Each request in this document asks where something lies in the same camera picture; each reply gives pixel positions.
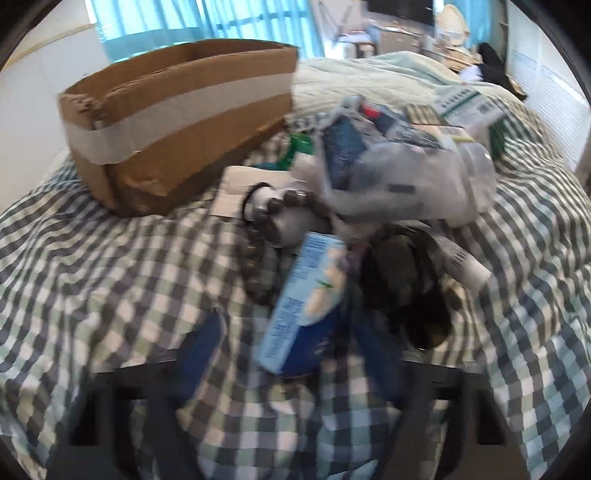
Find blue window curtain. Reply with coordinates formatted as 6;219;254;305
85;0;325;62

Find round vanity mirror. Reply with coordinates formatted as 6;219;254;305
436;4;470;47

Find white folded cloth pad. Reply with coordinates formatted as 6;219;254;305
209;166;294;219

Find black clothes pile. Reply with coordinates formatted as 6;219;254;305
477;42;527;101

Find pale green knit blanket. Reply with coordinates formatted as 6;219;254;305
286;52;466;122

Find black sunglasses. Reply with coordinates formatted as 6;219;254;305
359;224;452;351

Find green snack packet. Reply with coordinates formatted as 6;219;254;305
277;133;314;171

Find checkered bed sheet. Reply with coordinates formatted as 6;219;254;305
1;98;590;479

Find brown cardboard box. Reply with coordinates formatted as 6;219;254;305
59;39;298;217

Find blue carton box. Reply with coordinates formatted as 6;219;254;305
256;232;348;377

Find dark bead bracelet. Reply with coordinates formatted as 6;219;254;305
235;181;334;305

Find white louvered wardrobe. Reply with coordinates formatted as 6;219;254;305
506;1;590;169

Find white tube with barcode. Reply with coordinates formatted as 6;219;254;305
429;233;492;293

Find clear plastic bag of items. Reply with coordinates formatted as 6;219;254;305
290;96;496;227

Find black wall television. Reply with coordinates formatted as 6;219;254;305
367;0;435;26

